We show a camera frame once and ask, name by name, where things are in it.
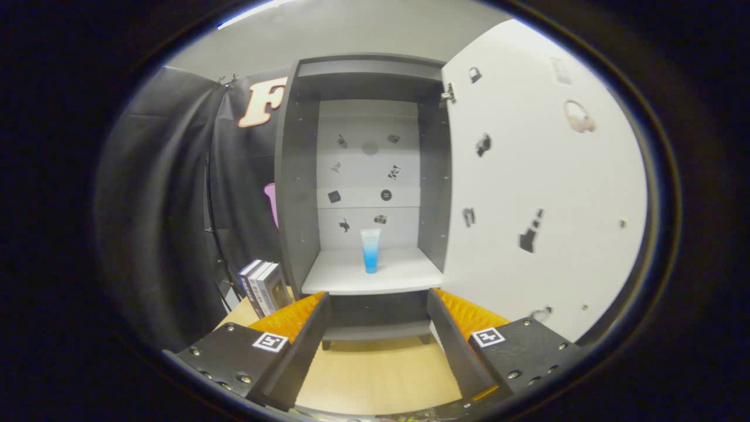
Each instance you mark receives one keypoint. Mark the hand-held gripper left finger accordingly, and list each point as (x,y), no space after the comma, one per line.
(307,340)

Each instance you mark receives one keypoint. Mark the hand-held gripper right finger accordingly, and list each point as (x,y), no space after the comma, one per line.
(451,340)

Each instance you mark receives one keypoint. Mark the translucent blue tube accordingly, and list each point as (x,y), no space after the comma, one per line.
(370,258)

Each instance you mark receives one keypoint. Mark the white cabinet door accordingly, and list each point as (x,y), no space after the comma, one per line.
(527,176)

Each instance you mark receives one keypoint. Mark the white cabinet shelf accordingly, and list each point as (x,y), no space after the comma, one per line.
(351,272)

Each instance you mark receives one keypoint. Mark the black backdrop stand pole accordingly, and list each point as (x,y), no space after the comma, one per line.
(211,234)

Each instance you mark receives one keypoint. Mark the grey cabinet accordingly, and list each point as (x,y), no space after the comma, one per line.
(296,176)

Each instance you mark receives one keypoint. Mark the black backdrop cloth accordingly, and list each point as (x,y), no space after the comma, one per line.
(158,205)

